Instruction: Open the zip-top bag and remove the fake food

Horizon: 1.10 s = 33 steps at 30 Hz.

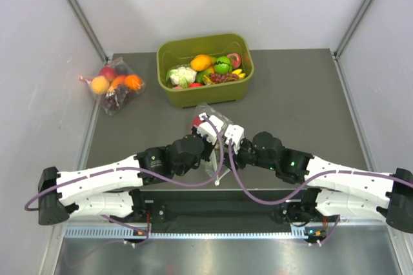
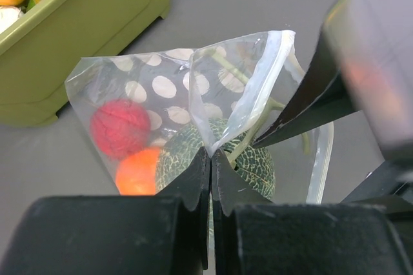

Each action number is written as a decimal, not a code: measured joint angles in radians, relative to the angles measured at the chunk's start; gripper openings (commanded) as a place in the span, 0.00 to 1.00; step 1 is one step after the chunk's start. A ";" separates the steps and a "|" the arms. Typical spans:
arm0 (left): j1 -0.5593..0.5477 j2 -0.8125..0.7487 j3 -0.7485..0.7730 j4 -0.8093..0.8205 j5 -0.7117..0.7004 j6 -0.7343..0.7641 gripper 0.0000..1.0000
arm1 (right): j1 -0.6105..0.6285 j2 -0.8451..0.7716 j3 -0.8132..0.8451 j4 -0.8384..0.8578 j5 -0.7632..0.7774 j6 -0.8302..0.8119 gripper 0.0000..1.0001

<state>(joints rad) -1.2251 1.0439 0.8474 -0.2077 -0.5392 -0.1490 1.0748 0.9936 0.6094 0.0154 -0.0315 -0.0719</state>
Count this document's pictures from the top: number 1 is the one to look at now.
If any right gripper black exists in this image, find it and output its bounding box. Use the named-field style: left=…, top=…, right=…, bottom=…
left=219, top=138, right=277, bottom=172

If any polka dot zip top bag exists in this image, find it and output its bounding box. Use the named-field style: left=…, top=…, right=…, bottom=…
left=192, top=103, right=232, bottom=187

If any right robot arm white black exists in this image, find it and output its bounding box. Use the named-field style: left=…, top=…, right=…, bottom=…
left=227, top=132, right=412, bottom=234

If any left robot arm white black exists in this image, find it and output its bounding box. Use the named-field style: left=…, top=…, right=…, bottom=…
left=25, top=122, right=222, bottom=226

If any fake red fruit in bag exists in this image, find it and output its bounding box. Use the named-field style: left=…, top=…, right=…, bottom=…
left=192, top=116, right=203, bottom=128

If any fake purple grapes bunch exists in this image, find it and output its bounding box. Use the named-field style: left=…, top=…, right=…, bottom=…
left=209, top=73, right=239, bottom=84

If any fake cauliflower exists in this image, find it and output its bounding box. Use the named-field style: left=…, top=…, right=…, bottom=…
left=166, top=66, right=197, bottom=88

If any fake yellow banana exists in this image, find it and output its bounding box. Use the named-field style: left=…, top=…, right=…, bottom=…
left=232, top=68, right=247, bottom=80

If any fake green apple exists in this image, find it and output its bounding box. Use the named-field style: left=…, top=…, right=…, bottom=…
left=214, top=56, right=233, bottom=74

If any fake orange mango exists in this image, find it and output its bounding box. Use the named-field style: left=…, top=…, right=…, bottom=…
left=190, top=54, right=212, bottom=72

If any fake pink apple slice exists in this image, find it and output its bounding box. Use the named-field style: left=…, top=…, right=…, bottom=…
left=227, top=53, right=242, bottom=69

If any clear bag of fake fruit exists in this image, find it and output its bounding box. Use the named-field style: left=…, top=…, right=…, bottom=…
left=78, top=57, right=146, bottom=115

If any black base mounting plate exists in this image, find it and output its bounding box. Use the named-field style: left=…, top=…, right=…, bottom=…
left=109, top=187, right=343, bottom=234

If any green plastic bin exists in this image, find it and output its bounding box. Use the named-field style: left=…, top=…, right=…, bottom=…
left=157, top=34, right=254, bottom=108

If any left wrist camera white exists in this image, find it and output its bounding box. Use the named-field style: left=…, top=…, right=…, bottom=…
left=196, top=112, right=227, bottom=145

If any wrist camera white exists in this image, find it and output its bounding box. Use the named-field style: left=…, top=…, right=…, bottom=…
left=224, top=124, right=245, bottom=154
left=196, top=112, right=227, bottom=145

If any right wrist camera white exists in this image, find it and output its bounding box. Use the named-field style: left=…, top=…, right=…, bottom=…
left=224, top=124, right=245, bottom=154

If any grey slotted cable duct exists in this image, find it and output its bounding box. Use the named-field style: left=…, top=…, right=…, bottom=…
left=65, top=225, right=322, bottom=239

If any left aluminium frame post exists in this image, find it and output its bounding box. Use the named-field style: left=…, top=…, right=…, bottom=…
left=66, top=0, right=109, bottom=62

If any aluminium frame post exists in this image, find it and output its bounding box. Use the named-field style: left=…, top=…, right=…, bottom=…
left=66, top=0, right=109, bottom=62
left=332, top=0, right=375, bottom=61

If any right aluminium frame post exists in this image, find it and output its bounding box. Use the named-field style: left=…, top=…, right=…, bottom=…
left=332, top=0, right=375, bottom=61

